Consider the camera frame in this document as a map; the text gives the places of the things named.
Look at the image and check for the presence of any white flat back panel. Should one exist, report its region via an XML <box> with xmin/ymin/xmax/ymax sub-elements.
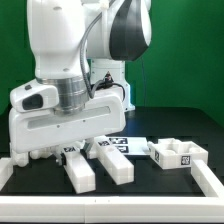
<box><xmin>109</xmin><ymin>136</ymin><xmax>150</xmax><ymax>156</ymax></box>

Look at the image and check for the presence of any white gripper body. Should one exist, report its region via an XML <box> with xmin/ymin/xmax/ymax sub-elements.
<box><xmin>9</xmin><ymin>89</ymin><xmax>126</xmax><ymax>153</ymax></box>

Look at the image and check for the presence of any white left fence block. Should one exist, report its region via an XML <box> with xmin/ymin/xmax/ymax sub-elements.
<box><xmin>0</xmin><ymin>158</ymin><xmax>13</xmax><ymax>191</ymax></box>

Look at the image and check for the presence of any white long side rail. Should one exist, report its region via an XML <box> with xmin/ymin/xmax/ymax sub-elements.
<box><xmin>63</xmin><ymin>146</ymin><xmax>96</xmax><ymax>194</ymax></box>
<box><xmin>87</xmin><ymin>136</ymin><xmax>134</xmax><ymax>185</ymax></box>

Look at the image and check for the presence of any white fence rail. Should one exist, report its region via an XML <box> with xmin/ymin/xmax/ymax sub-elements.
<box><xmin>0</xmin><ymin>196</ymin><xmax>224</xmax><ymax>223</ymax></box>
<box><xmin>191</xmin><ymin>160</ymin><xmax>224</xmax><ymax>199</ymax></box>

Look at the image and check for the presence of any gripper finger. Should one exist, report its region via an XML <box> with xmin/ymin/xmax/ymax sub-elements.
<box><xmin>83</xmin><ymin>138</ymin><xmax>94</xmax><ymax>153</ymax></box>
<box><xmin>53</xmin><ymin>149</ymin><xmax>66</xmax><ymax>166</ymax></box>

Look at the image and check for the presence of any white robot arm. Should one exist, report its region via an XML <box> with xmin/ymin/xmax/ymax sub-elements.
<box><xmin>9</xmin><ymin>0</ymin><xmax>151</xmax><ymax>166</ymax></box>

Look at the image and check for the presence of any white long side rail back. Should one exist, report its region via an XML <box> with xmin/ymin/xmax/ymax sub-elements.
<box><xmin>87</xmin><ymin>136</ymin><xmax>134</xmax><ymax>185</ymax></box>

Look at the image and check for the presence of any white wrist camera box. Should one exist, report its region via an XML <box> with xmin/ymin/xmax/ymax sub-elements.
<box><xmin>10</xmin><ymin>80</ymin><xmax>59</xmax><ymax>113</ymax></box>

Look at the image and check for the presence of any white right fence rail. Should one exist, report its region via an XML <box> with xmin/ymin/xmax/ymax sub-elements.
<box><xmin>191</xmin><ymin>160</ymin><xmax>224</xmax><ymax>199</ymax></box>

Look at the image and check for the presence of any white chair seat block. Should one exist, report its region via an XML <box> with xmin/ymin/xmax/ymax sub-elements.
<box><xmin>148</xmin><ymin>138</ymin><xmax>208</xmax><ymax>170</ymax></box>

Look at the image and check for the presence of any white long side rail front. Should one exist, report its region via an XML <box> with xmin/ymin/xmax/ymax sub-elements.
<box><xmin>63</xmin><ymin>146</ymin><xmax>96</xmax><ymax>194</ymax></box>

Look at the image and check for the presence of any white front fence rail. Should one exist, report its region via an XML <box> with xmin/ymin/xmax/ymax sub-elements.
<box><xmin>0</xmin><ymin>196</ymin><xmax>224</xmax><ymax>223</ymax></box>

